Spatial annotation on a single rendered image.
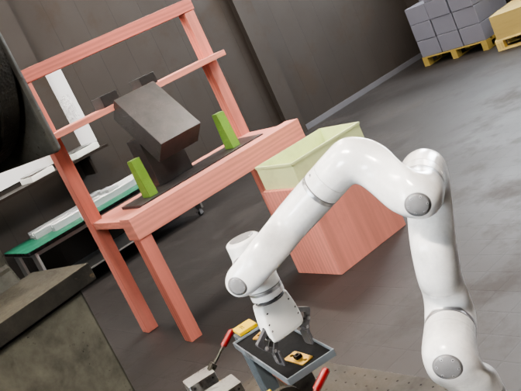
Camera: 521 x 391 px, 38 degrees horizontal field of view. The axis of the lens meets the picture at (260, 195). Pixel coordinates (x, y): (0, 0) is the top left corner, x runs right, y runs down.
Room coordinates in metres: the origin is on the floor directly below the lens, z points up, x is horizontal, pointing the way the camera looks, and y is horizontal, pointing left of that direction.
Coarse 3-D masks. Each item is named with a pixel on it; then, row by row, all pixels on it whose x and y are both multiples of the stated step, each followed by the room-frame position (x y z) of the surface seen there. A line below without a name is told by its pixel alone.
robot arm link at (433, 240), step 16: (416, 160) 1.55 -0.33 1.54; (432, 160) 1.55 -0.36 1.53; (448, 176) 1.59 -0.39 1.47; (448, 192) 1.58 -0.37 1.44; (448, 208) 1.57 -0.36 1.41; (416, 224) 1.57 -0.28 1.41; (432, 224) 1.55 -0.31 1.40; (448, 224) 1.55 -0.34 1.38; (416, 240) 1.55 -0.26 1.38; (432, 240) 1.53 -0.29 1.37; (448, 240) 1.53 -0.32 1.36; (416, 256) 1.56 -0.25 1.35; (432, 256) 1.53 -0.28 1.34; (448, 256) 1.53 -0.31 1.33; (416, 272) 1.58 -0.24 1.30; (432, 272) 1.54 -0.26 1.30; (448, 272) 1.53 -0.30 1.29; (432, 288) 1.56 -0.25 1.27; (448, 288) 1.55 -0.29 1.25; (464, 288) 1.60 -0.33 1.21; (432, 304) 1.64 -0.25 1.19; (448, 304) 1.62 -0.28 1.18; (464, 304) 1.62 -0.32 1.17
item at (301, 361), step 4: (292, 352) 1.78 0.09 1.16; (296, 352) 1.77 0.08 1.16; (300, 352) 1.76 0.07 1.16; (288, 356) 1.77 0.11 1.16; (292, 356) 1.76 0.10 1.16; (296, 356) 1.73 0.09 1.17; (300, 356) 1.73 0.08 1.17; (304, 356) 1.73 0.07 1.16; (308, 356) 1.72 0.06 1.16; (312, 356) 1.71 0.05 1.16; (288, 360) 1.75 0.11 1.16; (292, 360) 1.74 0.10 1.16; (296, 360) 1.73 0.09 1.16; (300, 360) 1.72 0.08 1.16; (304, 360) 1.72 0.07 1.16; (308, 360) 1.71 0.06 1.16; (300, 364) 1.70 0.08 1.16; (304, 364) 1.70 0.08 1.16
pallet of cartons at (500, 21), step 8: (512, 0) 10.86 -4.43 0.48; (520, 0) 10.53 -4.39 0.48; (504, 8) 10.51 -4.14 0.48; (512, 8) 10.17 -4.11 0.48; (520, 8) 10.00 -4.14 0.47; (496, 16) 10.22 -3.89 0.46; (504, 16) 10.16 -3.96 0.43; (512, 16) 10.09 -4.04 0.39; (520, 16) 10.03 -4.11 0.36; (496, 24) 10.25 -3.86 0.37; (504, 24) 10.18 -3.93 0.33; (512, 24) 10.11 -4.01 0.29; (520, 24) 10.05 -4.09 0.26; (496, 32) 10.27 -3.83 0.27; (504, 32) 10.21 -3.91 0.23; (512, 32) 10.14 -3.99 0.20; (520, 32) 10.07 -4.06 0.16; (496, 40) 10.30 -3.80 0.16; (504, 40) 10.27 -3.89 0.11; (512, 40) 10.53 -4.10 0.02; (504, 48) 10.25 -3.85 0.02
